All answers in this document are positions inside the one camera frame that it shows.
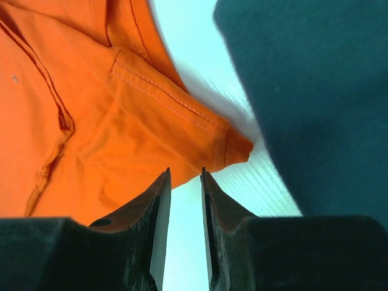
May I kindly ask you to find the orange t shirt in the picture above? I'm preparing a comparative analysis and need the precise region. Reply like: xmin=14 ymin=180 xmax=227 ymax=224
xmin=1 ymin=1 xmax=253 ymax=224

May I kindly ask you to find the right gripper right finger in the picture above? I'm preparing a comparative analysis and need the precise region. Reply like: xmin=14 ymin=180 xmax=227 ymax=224
xmin=201 ymin=170 xmax=387 ymax=290

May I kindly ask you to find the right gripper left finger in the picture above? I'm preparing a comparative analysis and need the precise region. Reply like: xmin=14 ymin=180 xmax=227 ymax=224
xmin=1 ymin=170 xmax=172 ymax=290

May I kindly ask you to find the folded teal t shirt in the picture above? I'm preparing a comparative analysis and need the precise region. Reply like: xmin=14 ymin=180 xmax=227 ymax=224
xmin=213 ymin=1 xmax=387 ymax=226

